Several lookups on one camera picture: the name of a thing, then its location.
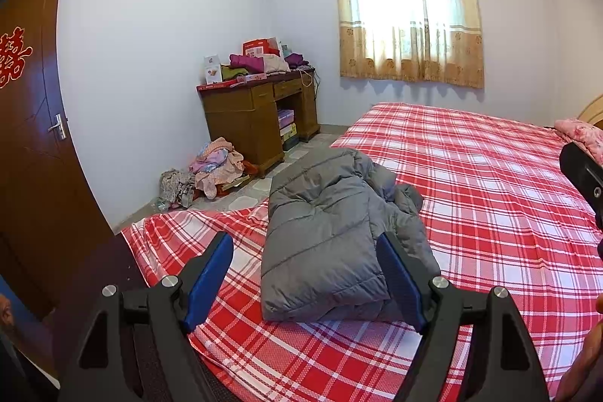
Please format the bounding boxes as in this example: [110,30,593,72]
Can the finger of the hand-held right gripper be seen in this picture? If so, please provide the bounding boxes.
[560,141,603,229]

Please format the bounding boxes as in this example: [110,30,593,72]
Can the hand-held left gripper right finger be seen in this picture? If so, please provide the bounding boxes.
[375,231,551,402]

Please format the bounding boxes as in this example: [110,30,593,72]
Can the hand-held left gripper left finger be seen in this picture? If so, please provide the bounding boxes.
[57,231,235,402]

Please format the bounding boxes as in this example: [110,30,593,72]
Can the grey puffer jacket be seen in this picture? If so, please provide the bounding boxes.
[260,148,441,323]

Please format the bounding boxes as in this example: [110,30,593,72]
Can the pink clothes pile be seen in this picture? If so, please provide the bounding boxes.
[189,137,246,199]

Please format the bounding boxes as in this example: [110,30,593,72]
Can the magenta folded clothes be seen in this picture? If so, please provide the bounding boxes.
[229,52,265,74]

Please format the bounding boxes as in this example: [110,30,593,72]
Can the beige folded clothes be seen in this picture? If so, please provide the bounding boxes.
[261,53,290,74]

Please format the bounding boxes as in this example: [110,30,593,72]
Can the person's right hand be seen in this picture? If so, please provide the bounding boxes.
[555,293,603,402]

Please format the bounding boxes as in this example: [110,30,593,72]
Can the pink floral pillow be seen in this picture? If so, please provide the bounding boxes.
[553,118,603,165]

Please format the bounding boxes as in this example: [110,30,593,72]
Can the light wooden headboard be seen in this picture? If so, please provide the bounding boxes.
[577,95,603,130]

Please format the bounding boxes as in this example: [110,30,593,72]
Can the grey patterned cloth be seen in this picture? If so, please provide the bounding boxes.
[159,169,196,209]

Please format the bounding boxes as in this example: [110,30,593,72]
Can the red plaid bed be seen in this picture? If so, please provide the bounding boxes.
[120,102,603,402]

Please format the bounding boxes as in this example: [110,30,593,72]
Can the brown wooden desk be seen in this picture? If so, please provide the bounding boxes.
[196,67,321,179]

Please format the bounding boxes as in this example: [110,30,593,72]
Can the stack of boxes in desk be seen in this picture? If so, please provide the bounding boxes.
[277,109,298,151]

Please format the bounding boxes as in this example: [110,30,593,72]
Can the brown wooden door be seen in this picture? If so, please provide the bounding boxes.
[0,0,116,323]

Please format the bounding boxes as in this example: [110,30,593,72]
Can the white printed box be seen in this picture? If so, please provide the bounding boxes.
[204,55,223,85]

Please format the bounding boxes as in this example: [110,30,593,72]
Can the beige patterned curtain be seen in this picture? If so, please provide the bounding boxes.
[331,0,485,90]

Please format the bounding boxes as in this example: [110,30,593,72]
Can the red cardboard box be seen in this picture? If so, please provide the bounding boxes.
[242,37,280,58]

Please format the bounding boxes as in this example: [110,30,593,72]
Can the red paper door decoration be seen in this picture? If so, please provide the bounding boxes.
[0,26,34,89]

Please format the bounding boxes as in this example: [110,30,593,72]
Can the silver door handle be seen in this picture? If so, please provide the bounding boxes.
[48,114,69,142]

